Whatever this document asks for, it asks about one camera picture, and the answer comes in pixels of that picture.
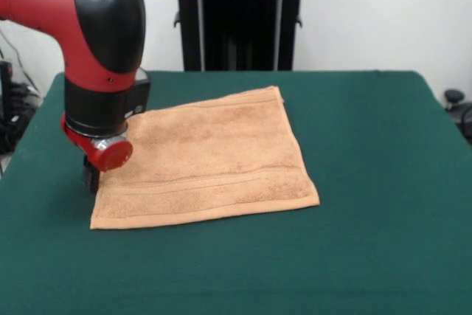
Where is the tan terry towel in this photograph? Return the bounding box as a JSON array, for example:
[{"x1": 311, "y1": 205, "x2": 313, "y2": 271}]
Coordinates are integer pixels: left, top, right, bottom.
[{"x1": 90, "y1": 85, "x2": 321, "y2": 230}]

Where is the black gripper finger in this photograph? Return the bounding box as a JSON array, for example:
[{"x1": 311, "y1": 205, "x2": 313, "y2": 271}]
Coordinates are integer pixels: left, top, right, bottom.
[{"x1": 82, "y1": 155, "x2": 100, "y2": 194}]

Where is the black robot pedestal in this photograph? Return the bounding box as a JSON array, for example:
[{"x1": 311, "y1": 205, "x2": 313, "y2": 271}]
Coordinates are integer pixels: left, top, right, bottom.
[{"x1": 162, "y1": 0, "x2": 319, "y2": 72}]

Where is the dark green table cloth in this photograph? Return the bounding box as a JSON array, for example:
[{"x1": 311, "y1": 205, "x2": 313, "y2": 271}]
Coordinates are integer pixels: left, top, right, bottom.
[{"x1": 0, "y1": 69, "x2": 472, "y2": 315}]

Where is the grey wall cable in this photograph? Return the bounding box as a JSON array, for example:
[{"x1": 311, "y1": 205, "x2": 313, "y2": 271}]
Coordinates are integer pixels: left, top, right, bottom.
[{"x1": 0, "y1": 29, "x2": 40, "y2": 94}]

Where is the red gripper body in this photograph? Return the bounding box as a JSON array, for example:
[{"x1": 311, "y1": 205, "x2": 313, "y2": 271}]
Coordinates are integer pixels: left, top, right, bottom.
[{"x1": 60, "y1": 114, "x2": 134, "y2": 173}]

